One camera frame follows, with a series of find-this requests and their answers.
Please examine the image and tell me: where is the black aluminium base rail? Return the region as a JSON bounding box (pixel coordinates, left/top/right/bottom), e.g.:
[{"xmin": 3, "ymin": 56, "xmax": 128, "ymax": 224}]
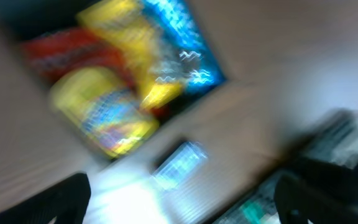
[{"xmin": 213, "ymin": 108, "xmax": 358, "ymax": 224}]

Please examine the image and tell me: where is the yellow Hacks candy bag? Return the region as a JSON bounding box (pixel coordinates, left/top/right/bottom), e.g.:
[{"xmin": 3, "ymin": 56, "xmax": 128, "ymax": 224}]
[{"xmin": 76, "ymin": 0, "xmax": 183, "ymax": 109}]

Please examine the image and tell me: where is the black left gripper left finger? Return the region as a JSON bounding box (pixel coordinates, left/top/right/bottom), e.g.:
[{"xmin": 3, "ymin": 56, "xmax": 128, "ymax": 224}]
[{"xmin": 0, "ymin": 172, "xmax": 91, "ymax": 224}]

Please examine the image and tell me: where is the red Hacks candy bag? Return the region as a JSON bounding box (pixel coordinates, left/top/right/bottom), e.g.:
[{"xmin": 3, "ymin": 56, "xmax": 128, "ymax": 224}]
[{"xmin": 20, "ymin": 27, "xmax": 170, "ymax": 118}]

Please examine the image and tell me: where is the yellow Mentos gum bottle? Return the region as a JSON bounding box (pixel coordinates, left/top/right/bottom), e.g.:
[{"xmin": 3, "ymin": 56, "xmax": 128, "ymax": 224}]
[{"xmin": 49, "ymin": 66, "xmax": 159, "ymax": 159}]

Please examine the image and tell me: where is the blue Eclipse mints tin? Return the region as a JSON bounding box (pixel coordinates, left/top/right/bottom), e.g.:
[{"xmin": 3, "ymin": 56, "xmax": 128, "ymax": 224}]
[{"xmin": 152, "ymin": 139, "xmax": 208, "ymax": 190}]

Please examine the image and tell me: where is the dark green open box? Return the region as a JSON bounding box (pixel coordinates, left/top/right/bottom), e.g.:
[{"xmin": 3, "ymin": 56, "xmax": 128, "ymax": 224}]
[{"xmin": 0, "ymin": 0, "xmax": 229, "ymax": 125}]

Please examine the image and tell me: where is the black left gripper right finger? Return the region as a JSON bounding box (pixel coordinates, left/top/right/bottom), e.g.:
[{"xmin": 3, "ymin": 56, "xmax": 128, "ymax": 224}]
[{"xmin": 273, "ymin": 175, "xmax": 358, "ymax": 224}]

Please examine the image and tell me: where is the blue Oreo cookie pack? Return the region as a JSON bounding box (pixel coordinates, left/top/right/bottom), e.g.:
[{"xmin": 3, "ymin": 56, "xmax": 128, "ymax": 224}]
[{"xmin": 142, "ymin": 0, "xmax": 225, "ymax": 93}]

